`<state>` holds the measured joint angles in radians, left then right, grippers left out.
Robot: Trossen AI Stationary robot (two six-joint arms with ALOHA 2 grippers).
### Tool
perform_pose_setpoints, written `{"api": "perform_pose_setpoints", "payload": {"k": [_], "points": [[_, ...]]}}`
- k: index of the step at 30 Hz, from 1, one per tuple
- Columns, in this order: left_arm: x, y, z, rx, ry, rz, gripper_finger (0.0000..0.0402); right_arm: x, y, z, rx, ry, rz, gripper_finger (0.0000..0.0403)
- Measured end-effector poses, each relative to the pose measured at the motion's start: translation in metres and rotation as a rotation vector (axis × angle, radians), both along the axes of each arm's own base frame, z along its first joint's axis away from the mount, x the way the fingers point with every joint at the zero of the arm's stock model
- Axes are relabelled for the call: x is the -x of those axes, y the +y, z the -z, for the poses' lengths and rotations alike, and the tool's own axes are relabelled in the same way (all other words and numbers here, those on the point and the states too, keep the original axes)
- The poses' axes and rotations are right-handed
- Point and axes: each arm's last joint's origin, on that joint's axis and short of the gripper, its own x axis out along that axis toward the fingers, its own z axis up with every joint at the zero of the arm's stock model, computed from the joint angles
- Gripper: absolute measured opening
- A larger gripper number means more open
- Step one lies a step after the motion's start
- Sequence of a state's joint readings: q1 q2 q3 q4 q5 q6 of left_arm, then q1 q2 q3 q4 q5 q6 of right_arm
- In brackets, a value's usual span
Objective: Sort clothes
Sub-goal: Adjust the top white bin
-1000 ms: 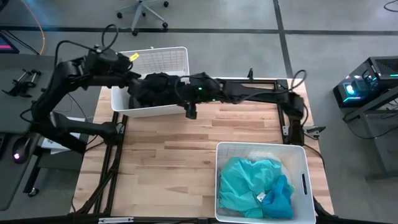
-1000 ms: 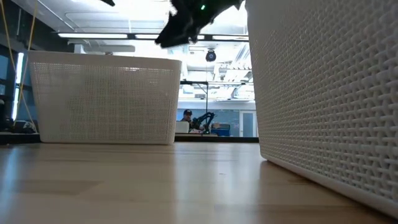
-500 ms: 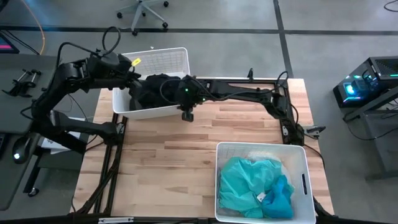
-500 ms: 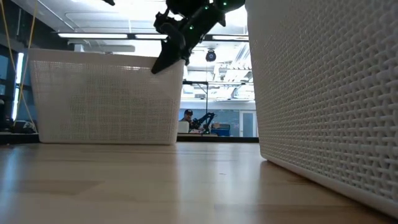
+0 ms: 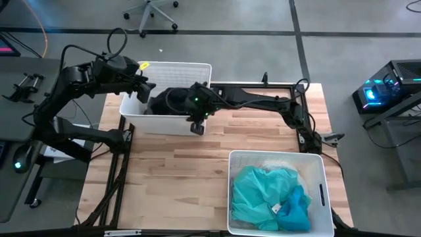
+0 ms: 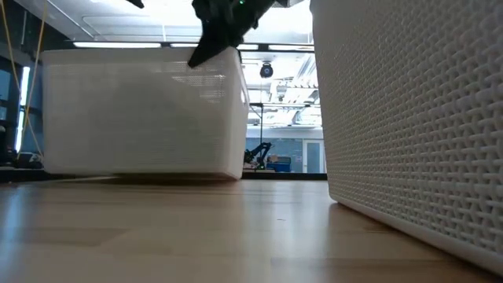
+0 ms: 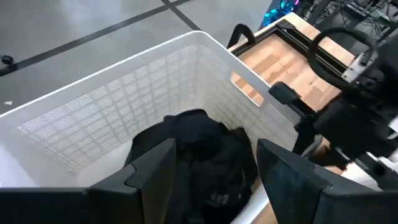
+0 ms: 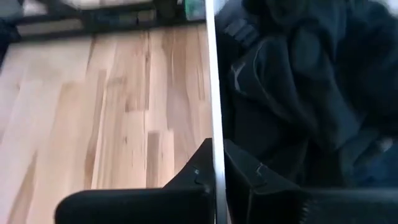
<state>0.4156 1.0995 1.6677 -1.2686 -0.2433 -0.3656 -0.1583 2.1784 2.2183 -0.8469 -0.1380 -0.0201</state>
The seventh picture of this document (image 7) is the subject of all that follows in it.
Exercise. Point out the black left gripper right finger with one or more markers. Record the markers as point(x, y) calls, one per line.
point(289, 186)

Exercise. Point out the black table clamp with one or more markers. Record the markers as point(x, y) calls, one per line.
point(242, 29)

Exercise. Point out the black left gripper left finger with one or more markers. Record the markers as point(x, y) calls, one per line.
point(149, 186)

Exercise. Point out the black computer tower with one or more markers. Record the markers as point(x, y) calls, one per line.
point(280, 12)

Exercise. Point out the black boxer briefs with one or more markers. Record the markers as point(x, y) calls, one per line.
point(224, 189)

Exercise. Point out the white plastic storage bin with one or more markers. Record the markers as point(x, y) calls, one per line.
point(93, 109)

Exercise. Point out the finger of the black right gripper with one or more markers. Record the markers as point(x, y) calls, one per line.
point(308, 137)
point(284, 92)

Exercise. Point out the black garment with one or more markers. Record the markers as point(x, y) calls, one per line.
point(192, 130)

